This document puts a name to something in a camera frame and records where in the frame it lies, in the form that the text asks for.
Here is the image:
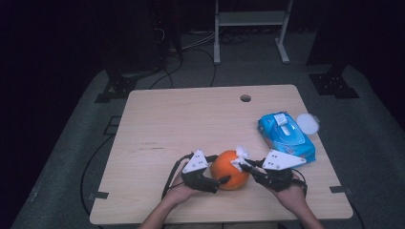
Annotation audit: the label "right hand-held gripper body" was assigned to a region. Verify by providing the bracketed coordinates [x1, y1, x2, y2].
[253, 149, 308, 193]

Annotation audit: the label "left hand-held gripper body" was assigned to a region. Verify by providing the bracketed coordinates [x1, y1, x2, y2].
[181, 149, 222, 195]

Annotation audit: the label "orange plush toy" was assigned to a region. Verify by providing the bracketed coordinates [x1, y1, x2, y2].
[208, 149, 250, 192]

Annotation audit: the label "white wet wipe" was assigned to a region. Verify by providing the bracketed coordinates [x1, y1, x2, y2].
[230, 145, 250, 173]

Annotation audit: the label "blue wet wipes pack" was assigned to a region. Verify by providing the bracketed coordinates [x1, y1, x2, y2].
[256, 111, 321, 164]

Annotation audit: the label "person's right hand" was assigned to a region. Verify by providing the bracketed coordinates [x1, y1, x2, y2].
[272, 172, 309, 214]

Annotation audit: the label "person's left hand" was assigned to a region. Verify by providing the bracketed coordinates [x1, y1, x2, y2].
[161, 173, 196, 208]

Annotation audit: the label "black tape strip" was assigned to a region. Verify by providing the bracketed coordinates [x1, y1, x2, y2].
[87, 191, 110, 201]
[329, 185, 353, 196]

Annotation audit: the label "black stand base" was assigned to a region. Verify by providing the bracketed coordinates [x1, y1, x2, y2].
[309, 63, 361, 100]
[94, 68, 160, 104]

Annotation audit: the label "white metal stand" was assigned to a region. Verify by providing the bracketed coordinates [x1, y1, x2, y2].
[213, 0, 294, 66]

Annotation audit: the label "right hand-held gripper cable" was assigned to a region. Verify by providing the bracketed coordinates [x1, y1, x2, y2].
[291, 171, 309, 198]

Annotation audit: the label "hand-held gripper cable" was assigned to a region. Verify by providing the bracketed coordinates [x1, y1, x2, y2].
[160, 152, 196, 200]
[291, 171, 309, 198]

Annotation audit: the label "left hand-held gripper cable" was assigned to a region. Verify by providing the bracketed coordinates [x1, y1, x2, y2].
[160, 152, 196, 200]

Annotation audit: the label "black floor cable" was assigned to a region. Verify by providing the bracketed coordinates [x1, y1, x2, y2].
[148, 52, 184, 91]
[79, 134, 117, 219]
[190, 47, 218, 88]

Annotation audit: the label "white floor cables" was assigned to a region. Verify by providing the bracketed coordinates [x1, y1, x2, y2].
[181, 29, 218, 52]

